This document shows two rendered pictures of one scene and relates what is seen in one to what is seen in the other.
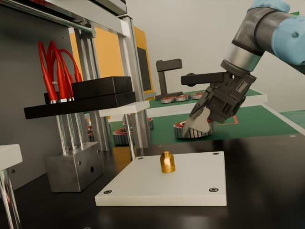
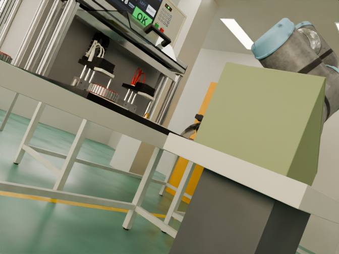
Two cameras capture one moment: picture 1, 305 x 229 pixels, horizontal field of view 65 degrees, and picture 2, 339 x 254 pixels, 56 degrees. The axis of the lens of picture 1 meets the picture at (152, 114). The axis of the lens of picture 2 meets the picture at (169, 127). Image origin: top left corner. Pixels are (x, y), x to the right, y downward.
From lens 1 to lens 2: 1.10 m
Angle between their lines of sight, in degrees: 27
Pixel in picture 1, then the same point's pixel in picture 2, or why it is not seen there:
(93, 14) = (159, 67)
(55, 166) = (119, 102)
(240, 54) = not seen: hidden behind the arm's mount
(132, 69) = (169, 94)
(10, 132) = (115, 89)
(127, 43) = (173, 84)
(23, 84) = (129, 79)
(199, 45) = not seen: outside the picture
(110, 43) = not seen: hidden behind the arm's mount
